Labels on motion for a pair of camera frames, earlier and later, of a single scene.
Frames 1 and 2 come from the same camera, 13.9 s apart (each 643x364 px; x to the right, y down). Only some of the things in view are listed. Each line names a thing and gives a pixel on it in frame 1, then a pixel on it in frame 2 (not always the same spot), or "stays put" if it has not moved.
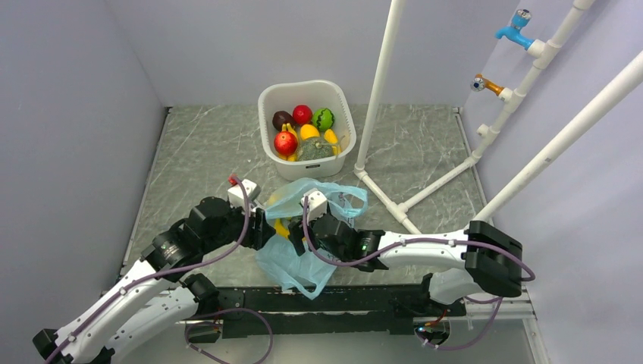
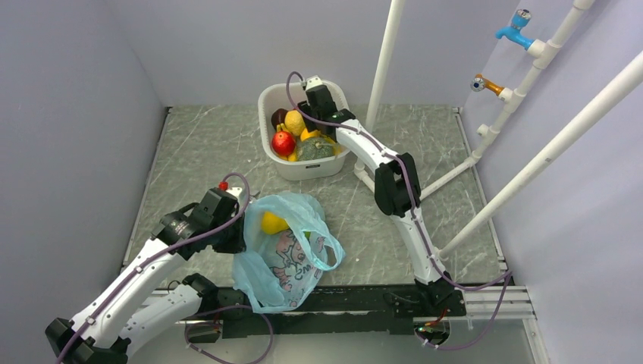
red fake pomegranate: [285, 143] stays put
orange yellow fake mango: [308, 130] stays put
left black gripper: [257, 236] → [238, 244]
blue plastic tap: [520, 20] stays put
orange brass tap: [480, 83] stays put
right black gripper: [297, 233] → [305, 108]
